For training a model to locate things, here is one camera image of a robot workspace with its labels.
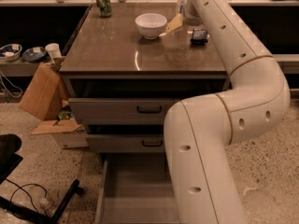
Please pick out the white paper cup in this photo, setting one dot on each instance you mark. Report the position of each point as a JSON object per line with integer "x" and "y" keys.
{"x": 53, "y": 50}

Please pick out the white cardboard box open flap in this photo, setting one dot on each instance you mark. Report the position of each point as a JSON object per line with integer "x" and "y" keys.
{"x": 66, "y": 133}

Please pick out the grey drawer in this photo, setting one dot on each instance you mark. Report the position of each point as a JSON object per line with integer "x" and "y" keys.
{"x": 126, "y": 143}
{"x": 117, "y": 111}
{"x": 136, "y": 189}

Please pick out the blue patterned plate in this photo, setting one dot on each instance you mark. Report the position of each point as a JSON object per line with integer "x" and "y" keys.
{"x": 34, "y": 55}

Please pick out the grey middle drawer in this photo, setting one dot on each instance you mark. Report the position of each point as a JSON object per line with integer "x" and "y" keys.
{"x": 126, "y": 143}

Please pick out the grey low shelf left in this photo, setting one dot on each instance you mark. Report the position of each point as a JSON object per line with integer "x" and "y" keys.
{"x": 21, "y": 68}

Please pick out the blue patterned bowl left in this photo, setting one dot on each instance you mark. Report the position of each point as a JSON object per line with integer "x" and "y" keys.
{"x": 10, "y": 52}

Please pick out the grey low shelf right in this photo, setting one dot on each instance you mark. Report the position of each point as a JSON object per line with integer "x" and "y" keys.
{"x": 289, "y": 63}

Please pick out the grey bottom drawer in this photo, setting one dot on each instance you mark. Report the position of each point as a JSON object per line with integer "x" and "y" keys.
{"x": 136, "y": 189}

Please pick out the grey drawer cabinet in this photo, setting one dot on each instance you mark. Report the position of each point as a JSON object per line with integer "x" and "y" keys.
{"x": 111, "y": 59}

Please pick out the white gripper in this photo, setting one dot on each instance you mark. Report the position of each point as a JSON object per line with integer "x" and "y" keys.
{"x": 191, "y": 19}

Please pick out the brown cardboard box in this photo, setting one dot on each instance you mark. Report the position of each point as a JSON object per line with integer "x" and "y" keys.
{"x": 45, "y": 95}

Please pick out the green snack bag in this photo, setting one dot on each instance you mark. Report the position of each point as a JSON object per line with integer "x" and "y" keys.
{"x": 62, "y": 115}

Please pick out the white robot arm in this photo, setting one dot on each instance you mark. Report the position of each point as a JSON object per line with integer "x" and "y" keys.
{"x": 198, "y": 129}

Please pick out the white ceramic bowl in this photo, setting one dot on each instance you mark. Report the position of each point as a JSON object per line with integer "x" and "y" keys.
{"x": 150, "y": 25}

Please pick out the grey low shelf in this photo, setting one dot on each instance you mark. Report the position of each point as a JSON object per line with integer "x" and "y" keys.
{"x": 21, "y": 68}
{"x": 289, "y": 63}

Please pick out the grey top drawer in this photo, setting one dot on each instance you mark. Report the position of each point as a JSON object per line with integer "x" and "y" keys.
{"x": 117, "y": 111}

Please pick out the green soda can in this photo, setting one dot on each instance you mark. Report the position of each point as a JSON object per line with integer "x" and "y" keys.
{"x": 104, "y": 7}

